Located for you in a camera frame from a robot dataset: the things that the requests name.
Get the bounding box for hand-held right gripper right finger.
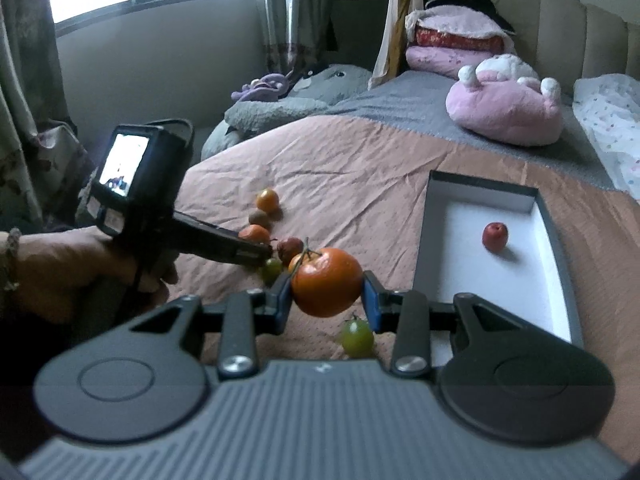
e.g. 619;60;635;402
363;270;522;379

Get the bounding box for yellow and white hanging cloth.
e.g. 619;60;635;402
372;0;426;91

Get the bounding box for beaded bracelet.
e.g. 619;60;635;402
2;227;24;293

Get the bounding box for floral curtain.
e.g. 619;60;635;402
0;0;96;231
256;0;335;78

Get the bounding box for pink plush toy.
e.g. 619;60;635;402
445;53;565;147

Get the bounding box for grey box with white inside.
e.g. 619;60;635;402
414;170;585;368

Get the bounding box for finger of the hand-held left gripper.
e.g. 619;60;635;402
199;221;274;267

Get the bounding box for large green tomato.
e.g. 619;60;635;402
340;312;376;359

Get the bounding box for floral cloth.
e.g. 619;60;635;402
27;119;98;231

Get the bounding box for grey blanket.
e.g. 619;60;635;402
327;69;618;192

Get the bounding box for orange tangerine with stem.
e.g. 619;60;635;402
290;237;364;318

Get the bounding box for dark wardrobe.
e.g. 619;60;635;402
330;0;397;68

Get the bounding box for red patterned pillow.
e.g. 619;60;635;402
415;27;503;53

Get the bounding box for red round fruit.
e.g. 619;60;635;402
482;221;509;252

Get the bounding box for large grey plush toy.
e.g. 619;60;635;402
200;64;373;161

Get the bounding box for purple plush toy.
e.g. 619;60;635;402
231;71;296;102

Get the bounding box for pink pillow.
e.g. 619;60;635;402
406;45;506;79

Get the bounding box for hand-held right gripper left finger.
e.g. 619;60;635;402
130;274;294;380

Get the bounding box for pink-brown bedspread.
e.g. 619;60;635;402
170;112;640;441

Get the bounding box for dark red fruit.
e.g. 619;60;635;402
276;237;305;267

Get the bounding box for beige padded headboard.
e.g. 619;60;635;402
440;0;640;106

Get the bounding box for white dotted pillow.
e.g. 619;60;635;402
571;73;640;191

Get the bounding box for person's left hand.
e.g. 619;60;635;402
19;224;180;326

